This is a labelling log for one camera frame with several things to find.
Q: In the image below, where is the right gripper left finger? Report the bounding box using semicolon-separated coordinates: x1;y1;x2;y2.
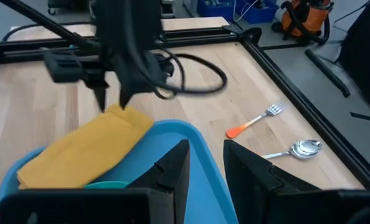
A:
125;139;191;224

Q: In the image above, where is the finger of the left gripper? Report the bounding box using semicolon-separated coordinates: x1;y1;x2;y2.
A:
92;85;109;113
118;70;149;110

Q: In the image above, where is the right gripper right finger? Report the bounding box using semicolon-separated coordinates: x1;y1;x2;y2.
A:
223;139;330;224

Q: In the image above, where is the blue plastic serving tray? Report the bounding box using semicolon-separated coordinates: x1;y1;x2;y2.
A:
0;119;239;224

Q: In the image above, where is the yellow cloth napkin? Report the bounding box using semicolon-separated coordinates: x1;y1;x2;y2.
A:
16;103;155;190

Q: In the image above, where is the large teal plate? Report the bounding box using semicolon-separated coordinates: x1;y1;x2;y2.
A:
84;180;130;190

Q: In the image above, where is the orange-handled metal spoon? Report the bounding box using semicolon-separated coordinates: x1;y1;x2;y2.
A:
259;139;323;161

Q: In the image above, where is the orange-handled metal fork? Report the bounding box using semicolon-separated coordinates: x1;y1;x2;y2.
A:
225;98;288;139

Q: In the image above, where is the blue plastic storage bin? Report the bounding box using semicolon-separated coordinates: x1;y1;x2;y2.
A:
234;0;280;25
196;0;236;19

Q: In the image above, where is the black tube on floor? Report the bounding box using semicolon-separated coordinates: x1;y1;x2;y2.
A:
304;49;351;98

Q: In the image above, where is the orange shop vacuum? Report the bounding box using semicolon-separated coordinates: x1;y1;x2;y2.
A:
271;0;334;46

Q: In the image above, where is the black folding partition screen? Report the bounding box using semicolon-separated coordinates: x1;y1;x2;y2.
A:
339;0;370;124

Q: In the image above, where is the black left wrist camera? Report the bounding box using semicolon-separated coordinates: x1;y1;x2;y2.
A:
42;50;84;84

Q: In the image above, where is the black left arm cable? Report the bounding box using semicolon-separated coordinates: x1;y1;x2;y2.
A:
153;52;229;101

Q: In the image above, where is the black aluminium table frame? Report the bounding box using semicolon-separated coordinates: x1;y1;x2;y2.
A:
0;24;370;191

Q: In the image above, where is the thin white cable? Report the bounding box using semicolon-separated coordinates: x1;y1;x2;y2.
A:
232;0;261;23

